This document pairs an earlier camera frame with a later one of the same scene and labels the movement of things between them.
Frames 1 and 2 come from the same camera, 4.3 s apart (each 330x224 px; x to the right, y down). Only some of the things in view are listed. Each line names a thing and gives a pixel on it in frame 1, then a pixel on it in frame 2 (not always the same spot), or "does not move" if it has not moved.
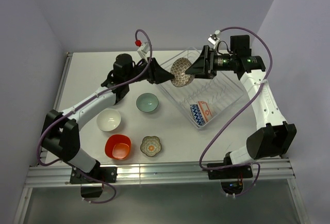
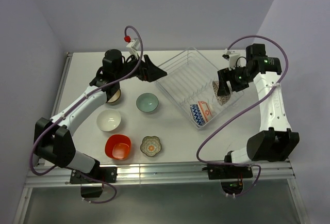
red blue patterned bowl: (197, 114) does not move
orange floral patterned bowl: (205, 110) does not move
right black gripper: (203, 67) to (224, 75)
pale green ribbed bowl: (147, 102) does not move
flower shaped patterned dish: (151, 146) does not move
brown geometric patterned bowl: (178, 68) to (222, 99)
